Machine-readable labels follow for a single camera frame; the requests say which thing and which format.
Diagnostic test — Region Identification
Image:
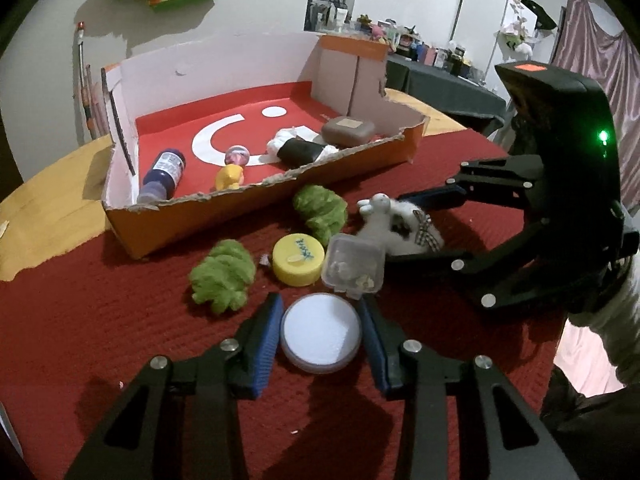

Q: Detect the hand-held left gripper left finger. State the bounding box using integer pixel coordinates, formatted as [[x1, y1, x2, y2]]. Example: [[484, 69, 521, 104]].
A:
[[64, 291, 285, 480]]

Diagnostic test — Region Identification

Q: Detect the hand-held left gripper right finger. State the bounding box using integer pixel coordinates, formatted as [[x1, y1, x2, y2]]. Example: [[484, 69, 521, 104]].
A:
[[360, 296, 582, 480]]

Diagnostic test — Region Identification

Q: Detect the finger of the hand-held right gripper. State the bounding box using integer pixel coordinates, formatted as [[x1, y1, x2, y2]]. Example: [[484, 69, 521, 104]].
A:
[[387, 220, 556, 311], [400, 155, 546, 211]]

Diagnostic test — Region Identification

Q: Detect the white round lid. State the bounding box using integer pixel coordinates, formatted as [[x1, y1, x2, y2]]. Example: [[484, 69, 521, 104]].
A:
[[279, 294, 362, 375]]

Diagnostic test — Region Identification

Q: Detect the white plush with checked bow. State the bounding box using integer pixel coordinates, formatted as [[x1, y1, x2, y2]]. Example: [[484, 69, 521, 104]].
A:
[[356, 193, 445, 256]]

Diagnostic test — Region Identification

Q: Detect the green fuzzy plush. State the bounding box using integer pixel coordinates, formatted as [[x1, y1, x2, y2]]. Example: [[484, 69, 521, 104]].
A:
[[292, 185, 348, 246], [188, 240, 257, 316]]

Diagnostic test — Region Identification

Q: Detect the small clear plastic box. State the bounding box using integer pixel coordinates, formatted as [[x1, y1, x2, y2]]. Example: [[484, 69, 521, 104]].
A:
[[321, 233, 387, 297]]

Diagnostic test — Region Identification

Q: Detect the yellow plastic lid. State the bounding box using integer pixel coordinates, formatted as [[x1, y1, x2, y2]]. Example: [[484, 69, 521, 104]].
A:
[[272, 233, 326, 287]]

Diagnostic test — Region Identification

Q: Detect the brown oval case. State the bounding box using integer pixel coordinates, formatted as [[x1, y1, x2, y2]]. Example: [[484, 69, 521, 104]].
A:
[[320, 116, 377, 148]]

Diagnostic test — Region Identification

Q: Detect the black and white plush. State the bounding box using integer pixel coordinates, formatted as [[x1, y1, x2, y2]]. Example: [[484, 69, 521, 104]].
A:
[[262, 127, 341, 167]]

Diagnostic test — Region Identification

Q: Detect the orange cardboard box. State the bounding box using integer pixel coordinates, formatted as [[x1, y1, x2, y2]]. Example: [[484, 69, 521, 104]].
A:
[[100, 31, 431, 261]]

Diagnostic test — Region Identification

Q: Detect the yellow toy figure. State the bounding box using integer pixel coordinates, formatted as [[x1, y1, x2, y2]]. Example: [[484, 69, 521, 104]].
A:
[[215, 164, 246, 191]]

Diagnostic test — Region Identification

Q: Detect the small pink globe toy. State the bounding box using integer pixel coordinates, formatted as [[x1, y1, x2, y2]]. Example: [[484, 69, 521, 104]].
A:
[[224, 145, 252, 167]]

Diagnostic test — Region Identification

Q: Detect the blue paint bottle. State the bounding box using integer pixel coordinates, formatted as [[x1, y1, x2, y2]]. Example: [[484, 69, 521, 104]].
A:
[[136, 149, 187, 207]]

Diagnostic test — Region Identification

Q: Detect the person's right forearm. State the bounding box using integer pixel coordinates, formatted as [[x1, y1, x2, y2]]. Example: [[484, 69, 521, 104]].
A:
[[565, 260, 640, 396]]

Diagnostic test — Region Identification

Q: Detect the side table with dark cloth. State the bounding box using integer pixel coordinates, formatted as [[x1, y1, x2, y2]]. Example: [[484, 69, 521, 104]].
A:
[[385, 52, 508, 136]]

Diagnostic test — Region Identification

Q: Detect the red knitted mat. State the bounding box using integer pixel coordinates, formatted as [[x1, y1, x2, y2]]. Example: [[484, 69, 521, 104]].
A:
[[0, 127, 596, 480]]

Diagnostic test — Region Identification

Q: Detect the pink curtain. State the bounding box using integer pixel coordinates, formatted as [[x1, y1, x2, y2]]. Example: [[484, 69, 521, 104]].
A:
[[550, 0, 640, 211]]

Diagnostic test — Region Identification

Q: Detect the hanging flower plush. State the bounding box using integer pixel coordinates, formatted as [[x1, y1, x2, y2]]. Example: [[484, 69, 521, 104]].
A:
[[495, 0, 558, 56]]

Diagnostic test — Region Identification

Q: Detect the row of small bottles and boxes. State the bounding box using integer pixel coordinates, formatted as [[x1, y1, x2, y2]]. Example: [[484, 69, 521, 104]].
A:
[[350, 14, 488, 83]]

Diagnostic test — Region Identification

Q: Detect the white wardrobe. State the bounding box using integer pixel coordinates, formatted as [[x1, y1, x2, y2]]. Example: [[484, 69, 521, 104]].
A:
[[452, 0, 516, 86]]

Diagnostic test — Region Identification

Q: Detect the dark clothing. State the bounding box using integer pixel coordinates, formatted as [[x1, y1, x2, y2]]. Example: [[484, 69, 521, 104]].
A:
[[540, 365, 640, 480]]

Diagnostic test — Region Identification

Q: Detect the mop handle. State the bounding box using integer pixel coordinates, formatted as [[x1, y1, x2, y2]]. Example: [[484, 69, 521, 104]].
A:
[[75, 21, 98, 138]]

